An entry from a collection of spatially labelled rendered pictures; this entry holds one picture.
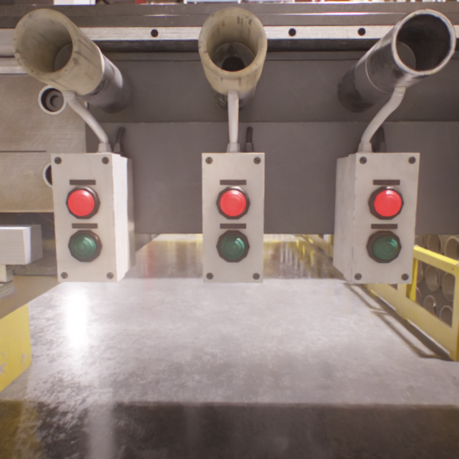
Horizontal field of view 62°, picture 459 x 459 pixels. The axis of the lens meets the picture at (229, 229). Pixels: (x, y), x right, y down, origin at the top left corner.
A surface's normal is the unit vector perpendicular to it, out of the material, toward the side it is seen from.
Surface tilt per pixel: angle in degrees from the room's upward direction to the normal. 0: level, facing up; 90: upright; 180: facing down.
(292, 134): 90
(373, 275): 90
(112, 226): 90
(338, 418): 0
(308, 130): 90
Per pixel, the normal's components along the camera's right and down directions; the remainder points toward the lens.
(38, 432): 0.00, -0.99
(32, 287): 1.00, 0.00
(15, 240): -0.02, 0.13
